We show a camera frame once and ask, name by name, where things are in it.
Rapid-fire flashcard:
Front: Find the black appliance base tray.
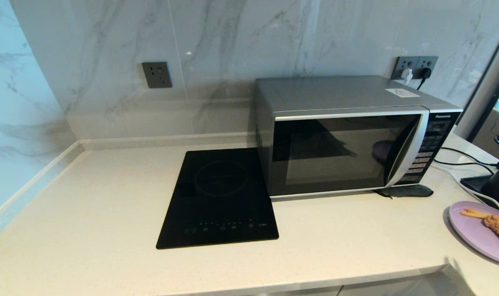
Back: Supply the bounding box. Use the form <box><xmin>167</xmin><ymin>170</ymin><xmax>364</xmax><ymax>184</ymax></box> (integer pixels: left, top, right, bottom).
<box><xmin>460</xmin><ymin>175</ymin><xmax>499</xmax><ymax>214</ymax></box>

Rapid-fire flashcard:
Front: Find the grey wall socket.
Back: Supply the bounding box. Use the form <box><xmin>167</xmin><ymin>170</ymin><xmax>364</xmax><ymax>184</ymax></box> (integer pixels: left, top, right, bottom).
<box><xmin>142</xmin><ymin>62</ymin><xmax>173</xmax><ymax>89</ymax></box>
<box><xmin>416</xmin><ymin>56</ymin><xmax>439</xmax><ymax>79</ymax></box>
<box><xmin>391</xmin><ymin>56</ymin><xmax>418</xmax><ymax>81</ymax></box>

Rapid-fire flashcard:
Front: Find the dark window frame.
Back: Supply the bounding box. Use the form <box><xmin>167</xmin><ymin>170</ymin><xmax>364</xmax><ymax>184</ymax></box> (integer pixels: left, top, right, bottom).
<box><xmin>454</xmin><ymin>18</ymin><xmax>499</xmax><ymax>142</ymax></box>

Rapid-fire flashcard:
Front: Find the black power plug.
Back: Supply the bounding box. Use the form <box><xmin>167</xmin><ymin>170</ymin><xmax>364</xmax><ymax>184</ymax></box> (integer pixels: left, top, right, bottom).
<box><xmin>417</xmin><ymin>68</ymin><xmax>432</xmax><ymax>90</ymax></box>

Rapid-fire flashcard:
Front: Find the fried chicken piece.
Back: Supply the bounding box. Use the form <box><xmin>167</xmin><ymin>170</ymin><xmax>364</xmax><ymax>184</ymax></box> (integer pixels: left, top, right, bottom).
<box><xmin>482</xmin><ymin>215</ymin><xmax>499</xmax><ymax>246</ymax></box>

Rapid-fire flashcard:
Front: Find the black power cable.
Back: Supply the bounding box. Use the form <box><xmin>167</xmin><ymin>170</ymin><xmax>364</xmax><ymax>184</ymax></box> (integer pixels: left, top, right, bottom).
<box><xmin>441</xmin><ymin>147</ymin><xmax>499</xmax><ymax>168</ymax></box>
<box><xmin>434</xmin><ymin>161</ymin><xmax>497</xmax><ymax>175</ymax></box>

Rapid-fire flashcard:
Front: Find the black glass microwave door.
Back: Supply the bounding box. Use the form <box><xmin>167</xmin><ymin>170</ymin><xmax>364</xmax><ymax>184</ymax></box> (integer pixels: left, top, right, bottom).
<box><xmin>270</xmin><ymin>108</ymin><xmax>430</xmax><ymax>199</ymax></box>

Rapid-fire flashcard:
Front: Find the purple plate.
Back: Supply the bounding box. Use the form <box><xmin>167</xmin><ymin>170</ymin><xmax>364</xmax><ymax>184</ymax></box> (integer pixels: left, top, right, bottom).
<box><xmin>449</xmin><ymin>201</ymin><xmax>499</xmax><ymax>266</ymax></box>

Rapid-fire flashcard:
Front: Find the white paper sticker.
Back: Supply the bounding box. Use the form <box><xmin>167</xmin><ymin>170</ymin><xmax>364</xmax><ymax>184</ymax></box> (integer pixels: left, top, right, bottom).
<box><xmin>384</xmin><ymin>88</ymin><xmax>420</xmax><ymax>98</ymax></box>

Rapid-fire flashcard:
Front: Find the dark grey cloth pad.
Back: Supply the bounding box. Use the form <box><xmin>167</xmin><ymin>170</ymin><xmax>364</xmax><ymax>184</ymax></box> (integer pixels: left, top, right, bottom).
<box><xmin>375</xmin><ymin>184</ymin><xmax>434</xmax><ymax>199</ymax></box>

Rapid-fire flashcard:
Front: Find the white power cable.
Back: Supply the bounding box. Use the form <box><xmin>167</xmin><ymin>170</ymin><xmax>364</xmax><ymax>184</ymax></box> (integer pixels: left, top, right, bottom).
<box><xmin>432</xmin><ymin>162</ymin><xmax>499</xmax><ymax>214</ymax></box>

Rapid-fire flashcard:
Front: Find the black induction cooktop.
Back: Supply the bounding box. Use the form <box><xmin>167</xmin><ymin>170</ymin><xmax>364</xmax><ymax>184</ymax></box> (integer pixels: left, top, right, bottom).
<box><xmin>156</xmin><ymin>148</ymin><xmax>280</xmax><ymax>250</ymax></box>

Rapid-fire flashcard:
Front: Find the silver microwave oven body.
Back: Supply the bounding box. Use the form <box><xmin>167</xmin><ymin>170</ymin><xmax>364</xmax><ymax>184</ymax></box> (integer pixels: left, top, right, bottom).
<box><xmin>254</xmin><ymin>75</ymin><xmax>464</xmax><ymax>202</ymax></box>

